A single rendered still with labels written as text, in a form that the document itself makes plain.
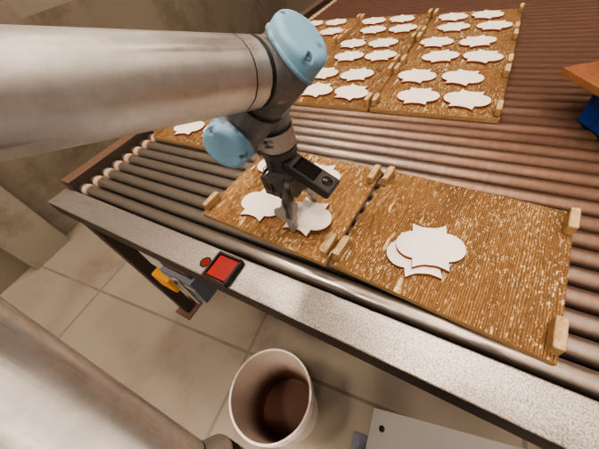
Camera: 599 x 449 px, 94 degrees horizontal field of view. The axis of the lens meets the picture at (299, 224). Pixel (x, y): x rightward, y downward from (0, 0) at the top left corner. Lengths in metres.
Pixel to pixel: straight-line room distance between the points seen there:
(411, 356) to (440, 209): 0.35
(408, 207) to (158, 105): 0.61
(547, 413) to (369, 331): 0.28
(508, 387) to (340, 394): 0.98
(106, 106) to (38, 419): 0.23
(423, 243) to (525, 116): 0.64
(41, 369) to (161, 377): 1.52
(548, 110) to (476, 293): 0.74
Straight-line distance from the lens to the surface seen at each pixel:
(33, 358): 0.31
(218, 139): 0.43
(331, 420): 1.49
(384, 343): 0.59
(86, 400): 0.31
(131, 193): 1.15
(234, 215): 0.81
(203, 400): 1.66
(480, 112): 1.13
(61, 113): 0.24
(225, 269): 0.71
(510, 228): 0.76
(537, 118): 1.17
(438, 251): 0.65
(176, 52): 0.28
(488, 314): 0.63
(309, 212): 0.71
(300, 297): 0.63
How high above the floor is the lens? 1.47
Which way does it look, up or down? 48 degrees down
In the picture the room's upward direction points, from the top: 15 degrees counter-clockwise
